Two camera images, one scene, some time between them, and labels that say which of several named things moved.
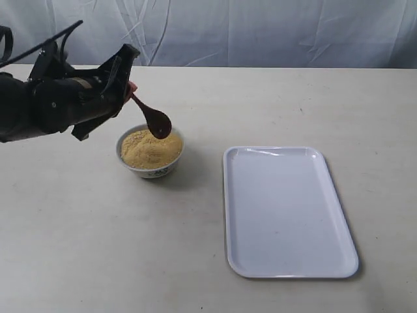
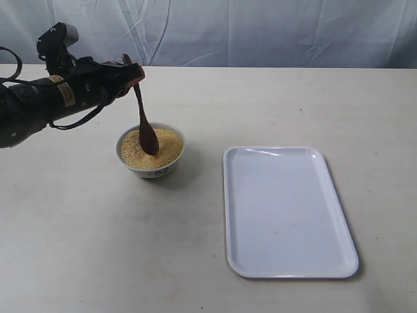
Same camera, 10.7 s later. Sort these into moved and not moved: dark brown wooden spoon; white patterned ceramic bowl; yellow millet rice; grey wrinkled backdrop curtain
Moved: dark brown wooden spoon
Not moved: grey wrinkled backdrop curtain; yellow millet rice; white patterned ceramic bowl
